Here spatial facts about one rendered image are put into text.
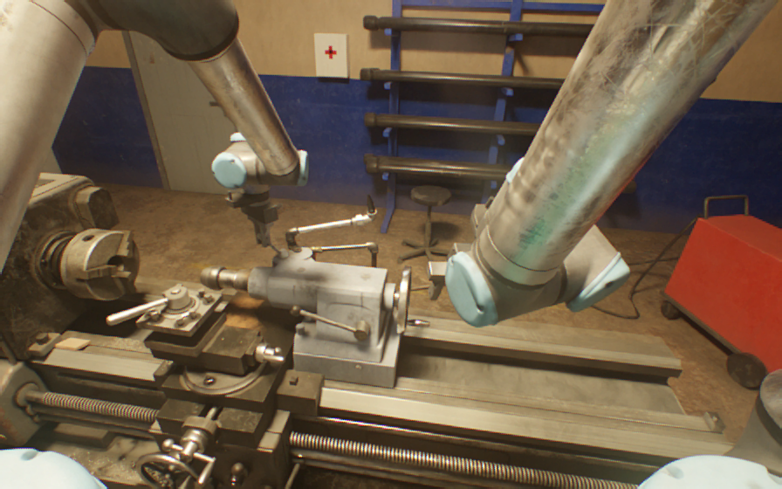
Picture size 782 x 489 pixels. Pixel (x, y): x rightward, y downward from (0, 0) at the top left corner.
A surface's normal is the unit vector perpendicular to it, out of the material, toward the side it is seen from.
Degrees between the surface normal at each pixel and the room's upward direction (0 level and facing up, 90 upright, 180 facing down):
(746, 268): 90
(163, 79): 90
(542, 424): 36
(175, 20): 115
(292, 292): 86
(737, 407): 0
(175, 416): 0
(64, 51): 86
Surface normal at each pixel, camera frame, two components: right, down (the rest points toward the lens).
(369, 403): -0.07, -0.41
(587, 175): -0.31, 0.69
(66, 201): 0.99, 0.10
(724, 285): -0.98, 0.07
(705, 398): 0.03, -0.86
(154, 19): 0.21, 0.87
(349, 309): -0.14, 0.27
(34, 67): 0.93, -0.11
